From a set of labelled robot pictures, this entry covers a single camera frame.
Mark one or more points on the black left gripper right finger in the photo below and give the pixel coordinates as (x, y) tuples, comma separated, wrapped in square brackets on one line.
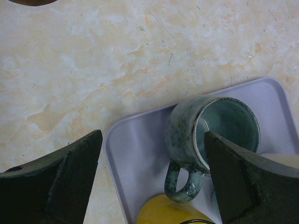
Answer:
[(249, 188)]

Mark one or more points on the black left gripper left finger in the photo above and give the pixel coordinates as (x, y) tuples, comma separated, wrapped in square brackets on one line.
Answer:
[(53, 189)]

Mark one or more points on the grey ceramic mug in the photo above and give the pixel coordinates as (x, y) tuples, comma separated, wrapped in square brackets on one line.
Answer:
[(184, 138)]

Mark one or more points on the dark wooden coaster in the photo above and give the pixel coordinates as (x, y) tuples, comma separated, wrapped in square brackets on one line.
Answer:
[(33, 3)]

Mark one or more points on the yellow ceramic mug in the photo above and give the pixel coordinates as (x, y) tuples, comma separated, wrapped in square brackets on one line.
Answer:
[(162, 210)]

